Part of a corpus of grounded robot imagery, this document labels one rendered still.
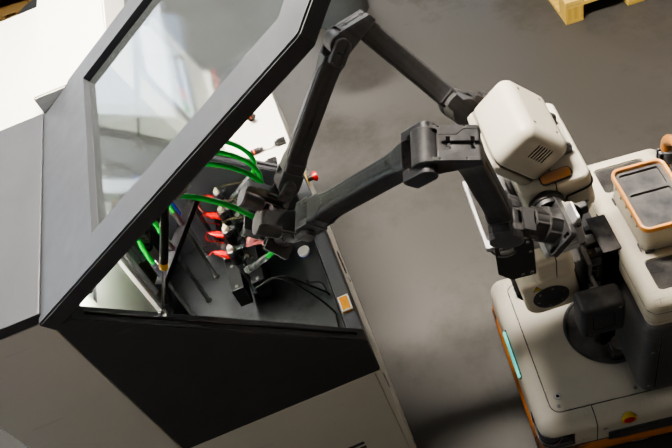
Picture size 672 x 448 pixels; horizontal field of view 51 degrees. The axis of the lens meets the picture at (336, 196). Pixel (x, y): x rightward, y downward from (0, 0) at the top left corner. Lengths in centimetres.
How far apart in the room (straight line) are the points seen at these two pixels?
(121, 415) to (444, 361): 141
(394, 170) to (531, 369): 132
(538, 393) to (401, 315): 78
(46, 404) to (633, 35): 333
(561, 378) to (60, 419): 153
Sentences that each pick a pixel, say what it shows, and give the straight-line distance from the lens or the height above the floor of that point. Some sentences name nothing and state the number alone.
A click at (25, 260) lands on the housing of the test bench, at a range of 168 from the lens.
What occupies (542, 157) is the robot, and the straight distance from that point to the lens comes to 168.
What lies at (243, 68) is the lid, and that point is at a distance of 125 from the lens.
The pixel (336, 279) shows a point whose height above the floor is 95.
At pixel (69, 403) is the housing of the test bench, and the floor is 119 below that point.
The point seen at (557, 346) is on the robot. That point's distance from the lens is 255.
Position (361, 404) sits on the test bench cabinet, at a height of 65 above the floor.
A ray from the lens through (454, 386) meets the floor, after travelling 282.
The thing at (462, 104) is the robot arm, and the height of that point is 128.
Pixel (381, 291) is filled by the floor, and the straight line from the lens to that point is 310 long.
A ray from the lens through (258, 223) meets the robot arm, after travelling 160.
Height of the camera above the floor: 251
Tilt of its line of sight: 46 degrees down
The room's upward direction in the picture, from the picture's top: 22 degrees counter-clockwise
